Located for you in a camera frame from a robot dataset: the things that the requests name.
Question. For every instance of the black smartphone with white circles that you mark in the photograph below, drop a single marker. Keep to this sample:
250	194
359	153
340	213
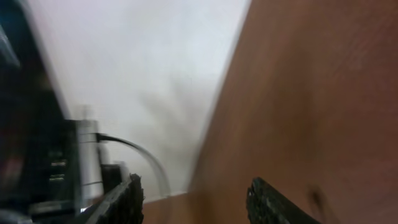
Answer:
40	169

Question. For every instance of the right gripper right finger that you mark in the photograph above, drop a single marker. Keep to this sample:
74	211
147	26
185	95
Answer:
266	205

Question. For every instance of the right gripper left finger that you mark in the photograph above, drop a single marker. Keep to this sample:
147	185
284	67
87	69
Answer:
123	205

